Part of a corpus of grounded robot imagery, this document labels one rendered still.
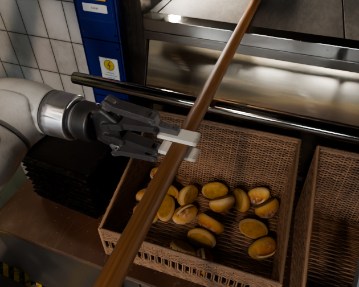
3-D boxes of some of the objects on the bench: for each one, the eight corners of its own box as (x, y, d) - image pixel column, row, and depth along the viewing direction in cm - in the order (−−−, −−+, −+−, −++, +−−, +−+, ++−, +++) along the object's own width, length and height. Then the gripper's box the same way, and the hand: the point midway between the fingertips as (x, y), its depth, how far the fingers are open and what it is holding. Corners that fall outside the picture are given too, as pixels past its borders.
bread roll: (205, 199, 119) (210, 201, 112) (230, 193, 121) (236, 195, 114) (208, 214, 119) (214, 217, 112) (233, 207, 120) (240, 209, 114)
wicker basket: (155, 157, 140) (151, 106, 121) (286, 188, 127) (304, 136, 108) (102, 255, 106) (85, 205, 87) (273, 311, 93) (297, 267, 74)
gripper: (81, 72, 57) (207, 98, 52) (96, 137, 68) (202, 164, 63) (56, 94, 52) (192, 125, 47) (77, 161, 63) (190, 193, 57)
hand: (179, 143), depth 55 cm, fingers closed on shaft, 3 cm apart
